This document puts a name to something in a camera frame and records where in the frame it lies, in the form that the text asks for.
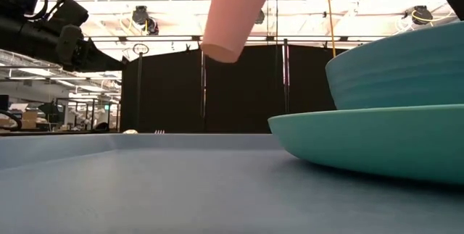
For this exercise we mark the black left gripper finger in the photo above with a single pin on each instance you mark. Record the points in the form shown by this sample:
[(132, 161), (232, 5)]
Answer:
[(103, 62)]

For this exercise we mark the pink plastic cup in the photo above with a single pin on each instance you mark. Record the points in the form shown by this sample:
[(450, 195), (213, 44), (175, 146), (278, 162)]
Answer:
[(232, 16)]

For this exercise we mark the metal fork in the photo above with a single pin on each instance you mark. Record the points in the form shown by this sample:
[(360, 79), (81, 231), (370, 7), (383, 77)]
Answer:
[(159, 132)]

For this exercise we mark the blue plastic bowl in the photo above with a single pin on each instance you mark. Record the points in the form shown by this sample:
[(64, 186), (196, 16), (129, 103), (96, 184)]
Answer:
[(398, 71)]

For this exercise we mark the teal plastic plate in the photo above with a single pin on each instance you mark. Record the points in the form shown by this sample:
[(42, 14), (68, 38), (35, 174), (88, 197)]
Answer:
[(362, 140)]

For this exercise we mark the black ceiling-mounted device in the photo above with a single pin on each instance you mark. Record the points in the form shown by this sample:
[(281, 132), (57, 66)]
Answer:
[(141, 14), (421, 14)]

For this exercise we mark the black partition curtain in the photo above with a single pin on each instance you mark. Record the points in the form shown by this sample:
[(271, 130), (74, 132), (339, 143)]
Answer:
[(239, 96)]

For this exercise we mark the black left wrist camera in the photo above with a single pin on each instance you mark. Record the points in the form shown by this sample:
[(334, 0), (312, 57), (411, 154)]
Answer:
[(72, 11)]

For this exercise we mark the metal overhead rail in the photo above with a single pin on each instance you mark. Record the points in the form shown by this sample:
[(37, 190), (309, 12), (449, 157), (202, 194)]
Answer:
[(163, 38)]

